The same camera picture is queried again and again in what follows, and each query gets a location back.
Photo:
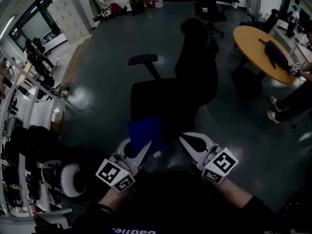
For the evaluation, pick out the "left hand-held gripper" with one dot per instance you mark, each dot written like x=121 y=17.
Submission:
x=114 y=174

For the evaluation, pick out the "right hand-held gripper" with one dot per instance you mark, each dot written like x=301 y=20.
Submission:
x=220 y=164

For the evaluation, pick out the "blue cloth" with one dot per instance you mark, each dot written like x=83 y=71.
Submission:
x=145 y=130

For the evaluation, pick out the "black office chair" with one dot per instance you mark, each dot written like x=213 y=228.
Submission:
x=175 y=94

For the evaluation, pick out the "person's right forearm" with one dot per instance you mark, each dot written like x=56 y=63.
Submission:
x=234 y=191

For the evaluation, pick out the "person's left forearm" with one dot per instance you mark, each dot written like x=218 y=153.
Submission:
x=117 y=199

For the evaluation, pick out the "black swivel chair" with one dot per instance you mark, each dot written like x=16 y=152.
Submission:
x=210 y=8

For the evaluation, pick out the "person's black shirt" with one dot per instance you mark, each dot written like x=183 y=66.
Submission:
x=175 y=203

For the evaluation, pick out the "white round shell seat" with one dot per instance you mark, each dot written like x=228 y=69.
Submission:
x=69 y=179

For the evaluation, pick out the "pile of black bags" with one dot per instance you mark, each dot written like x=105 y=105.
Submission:
x=31 y=142

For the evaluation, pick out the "round wooden table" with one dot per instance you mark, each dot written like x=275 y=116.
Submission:
x=248 y=45

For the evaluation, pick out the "red bag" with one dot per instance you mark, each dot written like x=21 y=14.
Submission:
x=116 y=8

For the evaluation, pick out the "grey metal lockers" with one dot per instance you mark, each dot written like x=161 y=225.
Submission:
x=69 y=18

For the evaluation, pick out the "metal glass trolley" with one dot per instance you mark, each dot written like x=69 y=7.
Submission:
x=254 y=1

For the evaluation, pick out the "white metal shelf frame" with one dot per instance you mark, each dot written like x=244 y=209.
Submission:
x=26 y=86

